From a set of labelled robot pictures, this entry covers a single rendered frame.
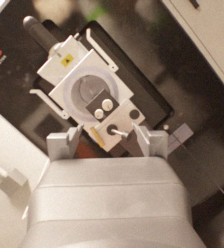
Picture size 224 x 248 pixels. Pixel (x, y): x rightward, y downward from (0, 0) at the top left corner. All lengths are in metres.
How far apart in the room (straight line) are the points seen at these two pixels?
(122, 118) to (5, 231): 2.33
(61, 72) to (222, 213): 0.53
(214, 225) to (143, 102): 0.38
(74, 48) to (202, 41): 0.25
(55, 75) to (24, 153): 1.56
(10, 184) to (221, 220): 1.68
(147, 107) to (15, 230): 2.23
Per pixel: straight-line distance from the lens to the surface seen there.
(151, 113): 0.40
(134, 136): 0.33
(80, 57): 0.31
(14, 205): 2.23
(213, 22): 0.44
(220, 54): 0.44
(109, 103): 0.26
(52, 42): 0.33
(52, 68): 0.32
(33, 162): 1.85
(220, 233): 0.58
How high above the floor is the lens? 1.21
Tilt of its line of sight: 12 degrees down
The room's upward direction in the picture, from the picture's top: 45 degrees counter-clockwise
